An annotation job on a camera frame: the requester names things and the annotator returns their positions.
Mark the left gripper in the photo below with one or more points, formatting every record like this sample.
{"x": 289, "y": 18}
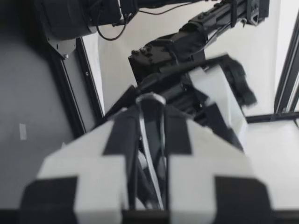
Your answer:
{"x": 180, "y": 93}

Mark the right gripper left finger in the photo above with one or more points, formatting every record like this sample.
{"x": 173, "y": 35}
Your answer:
{"x": 88, "y": 168}

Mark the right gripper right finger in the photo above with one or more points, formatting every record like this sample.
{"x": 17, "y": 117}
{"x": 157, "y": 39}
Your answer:
{"x": 210, "y": 163}

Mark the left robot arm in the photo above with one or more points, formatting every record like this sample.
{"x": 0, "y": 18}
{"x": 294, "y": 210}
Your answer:
{"x": 163, "y": 58}

